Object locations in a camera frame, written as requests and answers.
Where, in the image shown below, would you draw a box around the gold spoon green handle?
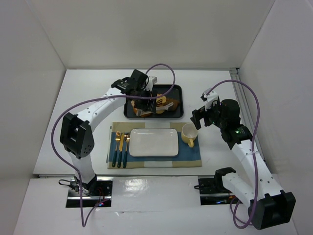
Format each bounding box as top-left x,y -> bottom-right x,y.
122,133 -> 130,168

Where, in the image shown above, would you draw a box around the metal food tongs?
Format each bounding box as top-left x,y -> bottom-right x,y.
150,104 -> 174,116

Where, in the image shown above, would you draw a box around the blue beige placemat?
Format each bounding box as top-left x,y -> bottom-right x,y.
106,122 -> 202,169

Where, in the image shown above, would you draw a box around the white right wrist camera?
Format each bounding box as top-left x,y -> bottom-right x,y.
201,89 -> 219,110

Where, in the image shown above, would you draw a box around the flat seeded bread slice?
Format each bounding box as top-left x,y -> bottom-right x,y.
156,95 -> 167,106

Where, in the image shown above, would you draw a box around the black rectangular tray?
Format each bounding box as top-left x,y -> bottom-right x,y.
124,85 -> 184,119

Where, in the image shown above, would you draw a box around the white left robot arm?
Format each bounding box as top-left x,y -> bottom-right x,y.
60,70 -> 157,193

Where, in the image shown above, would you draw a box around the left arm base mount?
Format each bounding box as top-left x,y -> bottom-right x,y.
58,177 -> 113,208

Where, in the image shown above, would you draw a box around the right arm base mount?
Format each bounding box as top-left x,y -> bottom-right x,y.
194,177 -> 238,206

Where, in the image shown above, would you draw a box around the large orange flower bread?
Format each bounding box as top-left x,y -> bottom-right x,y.
131,100 -> 152,117

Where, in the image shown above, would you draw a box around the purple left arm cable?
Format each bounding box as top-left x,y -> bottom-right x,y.
51,63 -> 176,228

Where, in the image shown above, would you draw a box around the dark brown bread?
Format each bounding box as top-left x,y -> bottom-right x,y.
164,98 -> 180,111

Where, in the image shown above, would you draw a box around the aluminium frame rail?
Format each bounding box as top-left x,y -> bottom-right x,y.
229,68 -> 266,163

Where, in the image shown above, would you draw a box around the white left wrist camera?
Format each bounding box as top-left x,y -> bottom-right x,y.
144,76 -> 157,91

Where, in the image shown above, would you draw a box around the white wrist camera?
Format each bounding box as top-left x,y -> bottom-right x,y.
201,89 -> 219,110
144,76 -> 157,91

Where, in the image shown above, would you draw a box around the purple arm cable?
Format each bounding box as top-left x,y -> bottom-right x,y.
51,63 -> 176,228
207,78 -> 260,228

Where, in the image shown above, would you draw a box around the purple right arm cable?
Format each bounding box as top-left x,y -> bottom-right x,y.
207,78 -> 260,228

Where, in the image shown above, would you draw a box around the white rectangular plate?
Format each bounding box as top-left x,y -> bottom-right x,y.
129,128 -> 179,157

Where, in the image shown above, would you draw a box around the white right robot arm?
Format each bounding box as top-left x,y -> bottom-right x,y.
190,99 -> 296,230

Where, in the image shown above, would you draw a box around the yellow mug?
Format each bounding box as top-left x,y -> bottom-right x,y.
181,123 -> 198,148

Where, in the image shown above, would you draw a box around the gold fork green handle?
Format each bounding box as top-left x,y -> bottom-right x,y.
112,131 -> 121,167

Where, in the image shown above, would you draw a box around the gold knife green handle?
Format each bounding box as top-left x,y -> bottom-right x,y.
117,133 -> 125,168

